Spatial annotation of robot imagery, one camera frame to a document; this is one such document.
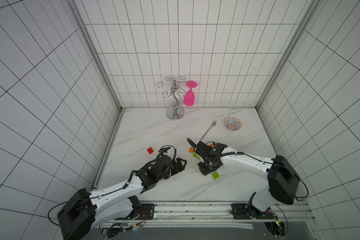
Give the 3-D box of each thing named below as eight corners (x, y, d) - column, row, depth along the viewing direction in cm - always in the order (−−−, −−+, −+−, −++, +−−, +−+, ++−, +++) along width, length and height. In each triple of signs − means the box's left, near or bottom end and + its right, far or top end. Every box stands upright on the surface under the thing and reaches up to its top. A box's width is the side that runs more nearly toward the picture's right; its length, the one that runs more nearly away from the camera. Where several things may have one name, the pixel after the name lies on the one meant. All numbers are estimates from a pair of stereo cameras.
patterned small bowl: (225, 131, 107) (227, 127, 103) (223, 120, 113) (224, 117, 110) (241, 131, 107) (242, 127, 103) (237, 120, 113) (239, 117, 110)
